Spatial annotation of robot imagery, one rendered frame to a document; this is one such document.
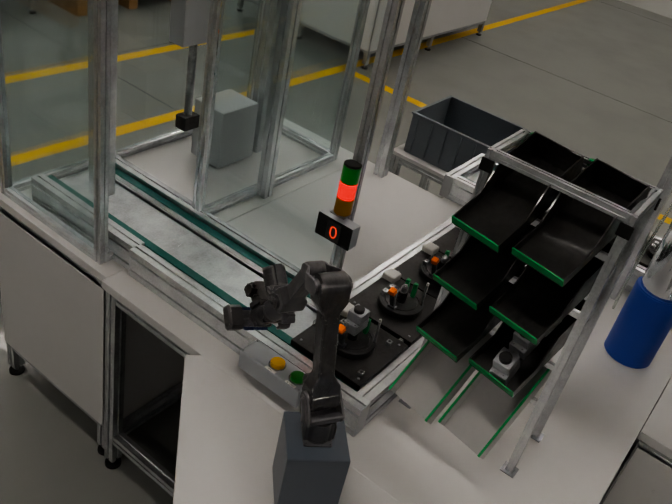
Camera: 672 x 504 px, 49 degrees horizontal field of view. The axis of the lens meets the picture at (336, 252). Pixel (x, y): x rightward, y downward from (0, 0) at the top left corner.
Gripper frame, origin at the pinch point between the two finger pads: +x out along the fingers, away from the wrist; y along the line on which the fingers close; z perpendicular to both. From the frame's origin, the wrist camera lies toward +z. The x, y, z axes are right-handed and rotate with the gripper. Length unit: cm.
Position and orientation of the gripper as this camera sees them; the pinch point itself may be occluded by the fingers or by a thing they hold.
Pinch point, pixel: (247, 321)
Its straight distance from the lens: 191.6
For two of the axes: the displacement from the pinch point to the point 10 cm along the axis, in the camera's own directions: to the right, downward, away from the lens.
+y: -7.6, -0.5, -6.4
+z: -1.7, -9.5, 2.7
